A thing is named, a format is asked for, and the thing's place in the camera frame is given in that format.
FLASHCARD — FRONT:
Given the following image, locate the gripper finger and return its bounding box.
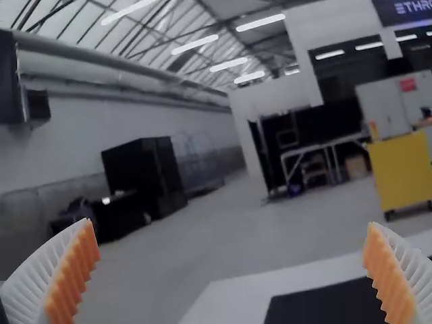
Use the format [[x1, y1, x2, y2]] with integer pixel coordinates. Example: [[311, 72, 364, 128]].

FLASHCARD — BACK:
[[362, 221, 432, 324], [0, 217, 101, 324]]

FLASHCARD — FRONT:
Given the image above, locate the black mat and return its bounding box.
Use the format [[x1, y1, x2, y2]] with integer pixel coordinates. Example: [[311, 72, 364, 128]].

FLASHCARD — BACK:
[[263, 275, 387, 324]]

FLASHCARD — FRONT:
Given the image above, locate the yellow wheeled cart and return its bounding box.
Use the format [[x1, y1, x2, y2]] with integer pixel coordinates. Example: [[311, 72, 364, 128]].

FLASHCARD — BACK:
[[367, 130, 432, 222]]

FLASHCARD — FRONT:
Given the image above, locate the tall black cabinet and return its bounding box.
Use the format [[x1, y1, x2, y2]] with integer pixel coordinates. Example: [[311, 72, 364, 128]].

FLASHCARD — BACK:
[[101, 136, 189, 220]]

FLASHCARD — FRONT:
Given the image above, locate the grey metal cabinet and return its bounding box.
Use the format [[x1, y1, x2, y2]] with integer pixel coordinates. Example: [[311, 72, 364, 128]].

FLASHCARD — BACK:
[[354, 69, 432, 142]]

